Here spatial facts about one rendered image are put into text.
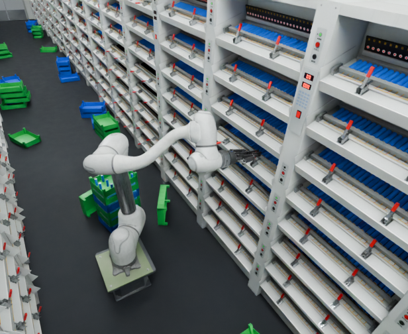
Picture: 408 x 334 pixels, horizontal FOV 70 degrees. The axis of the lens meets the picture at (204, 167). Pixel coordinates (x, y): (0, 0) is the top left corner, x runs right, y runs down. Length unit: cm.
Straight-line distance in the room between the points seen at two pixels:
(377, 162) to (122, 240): 141
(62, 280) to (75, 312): 27
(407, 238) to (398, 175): 23
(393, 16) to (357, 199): 65
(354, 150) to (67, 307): 193
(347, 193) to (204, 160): 62
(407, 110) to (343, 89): 22
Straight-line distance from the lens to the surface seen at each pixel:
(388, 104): 113
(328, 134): 128
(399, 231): 127
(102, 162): 155
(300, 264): 176
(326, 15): 121
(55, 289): 239
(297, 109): 132
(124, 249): 192
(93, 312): 222
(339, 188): 134
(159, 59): 239
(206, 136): 136
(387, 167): 119
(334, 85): 121
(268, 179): 160
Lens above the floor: 191
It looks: 37 degrees down
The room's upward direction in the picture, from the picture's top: 3 degrees clockwise
